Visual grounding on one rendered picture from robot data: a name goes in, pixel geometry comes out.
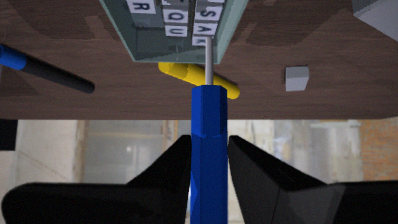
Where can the blue stylus with grey tip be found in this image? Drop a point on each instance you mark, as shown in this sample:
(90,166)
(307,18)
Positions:
(209,158)

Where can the yellow cylinder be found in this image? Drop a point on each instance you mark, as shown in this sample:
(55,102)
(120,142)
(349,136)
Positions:
(197,75)

